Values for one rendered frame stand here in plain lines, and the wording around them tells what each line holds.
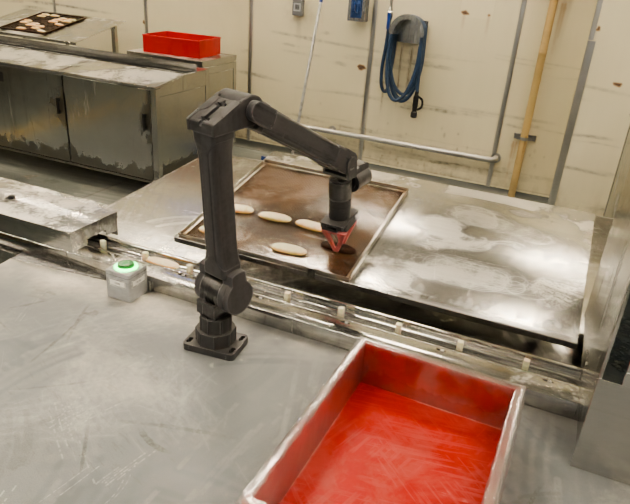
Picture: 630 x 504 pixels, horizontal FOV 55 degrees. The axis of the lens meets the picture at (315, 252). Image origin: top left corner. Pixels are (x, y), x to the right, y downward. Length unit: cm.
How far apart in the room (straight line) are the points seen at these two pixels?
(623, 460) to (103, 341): 103
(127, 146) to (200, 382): 324
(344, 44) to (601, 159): 216
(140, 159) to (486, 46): 264
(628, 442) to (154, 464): 79
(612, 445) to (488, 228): 78
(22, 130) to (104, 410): 396
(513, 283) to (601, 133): 317
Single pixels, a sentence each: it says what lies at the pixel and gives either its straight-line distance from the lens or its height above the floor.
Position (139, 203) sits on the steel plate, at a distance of 214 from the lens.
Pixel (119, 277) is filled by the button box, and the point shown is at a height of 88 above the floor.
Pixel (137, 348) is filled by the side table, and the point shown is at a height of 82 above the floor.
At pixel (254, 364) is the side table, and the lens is 131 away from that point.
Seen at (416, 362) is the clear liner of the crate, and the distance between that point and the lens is 120.
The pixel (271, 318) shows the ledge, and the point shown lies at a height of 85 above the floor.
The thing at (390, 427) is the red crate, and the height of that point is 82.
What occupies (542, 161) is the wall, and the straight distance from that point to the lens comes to 503.
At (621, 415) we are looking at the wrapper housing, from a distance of 115.
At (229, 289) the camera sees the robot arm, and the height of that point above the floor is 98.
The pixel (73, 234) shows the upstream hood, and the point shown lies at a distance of 171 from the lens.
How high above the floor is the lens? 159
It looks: 25 degrees down
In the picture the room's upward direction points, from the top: 4 degrees clockwise
